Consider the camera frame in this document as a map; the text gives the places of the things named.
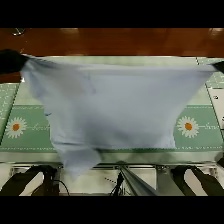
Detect black cable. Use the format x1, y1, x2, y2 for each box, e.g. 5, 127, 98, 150
109, 171, 125, 197

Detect light blue T-shirt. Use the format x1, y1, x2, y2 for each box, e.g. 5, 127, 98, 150
19, 54, 218, 181

